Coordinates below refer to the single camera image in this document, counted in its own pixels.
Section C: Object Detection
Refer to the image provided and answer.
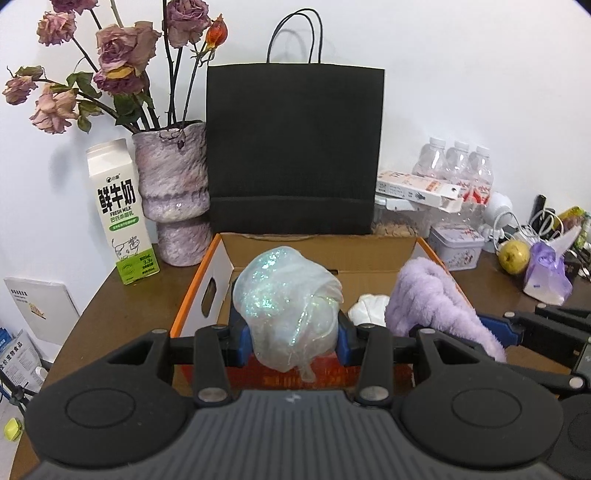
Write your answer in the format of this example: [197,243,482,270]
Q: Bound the white printed bag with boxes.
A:
[9,330,49,386]

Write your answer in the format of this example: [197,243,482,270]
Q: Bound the purple mottled vase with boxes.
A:
[132,121,213,267]

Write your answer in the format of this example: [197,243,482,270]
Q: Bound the white cloth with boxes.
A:
[347,293,393,328]

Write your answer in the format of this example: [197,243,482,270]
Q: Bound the patterned tin box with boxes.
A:
[427,225,485,271]

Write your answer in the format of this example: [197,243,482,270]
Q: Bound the white green milk carton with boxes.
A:
[86,138,161,286]

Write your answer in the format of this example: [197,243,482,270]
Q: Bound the white cables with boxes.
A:
[492,208,561,254]

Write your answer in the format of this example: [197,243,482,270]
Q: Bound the red cardboard box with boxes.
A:
[168,232,481,398]

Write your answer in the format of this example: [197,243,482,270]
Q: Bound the colourful snack packet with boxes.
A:
[558,207,591,234]

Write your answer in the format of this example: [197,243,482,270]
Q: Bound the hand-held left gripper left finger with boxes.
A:
[104,307,254,407]

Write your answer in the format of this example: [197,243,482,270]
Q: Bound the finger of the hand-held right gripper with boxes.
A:
[475,312,591,355]
[534,304,591,319]

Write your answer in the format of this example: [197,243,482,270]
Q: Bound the black paper bag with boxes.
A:
[205,8,386,237]

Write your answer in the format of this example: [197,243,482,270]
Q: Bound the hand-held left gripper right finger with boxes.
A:
[336,310,506,407]

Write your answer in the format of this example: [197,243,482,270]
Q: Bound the purple fluffy towel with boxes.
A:
[385,258,507,363]

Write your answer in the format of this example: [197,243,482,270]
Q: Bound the long white carton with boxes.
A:
[376,170,462,213]

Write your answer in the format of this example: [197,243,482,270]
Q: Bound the green apple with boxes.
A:
[499,240,532,276]

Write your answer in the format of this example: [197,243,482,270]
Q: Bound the dried rose bouquet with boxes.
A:
[2,0,229,134]

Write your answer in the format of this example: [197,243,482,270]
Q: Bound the clear food container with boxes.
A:
[373,195,432,237]

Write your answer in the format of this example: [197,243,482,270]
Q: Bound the purple tissue pack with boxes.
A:
[523,228,580,305]

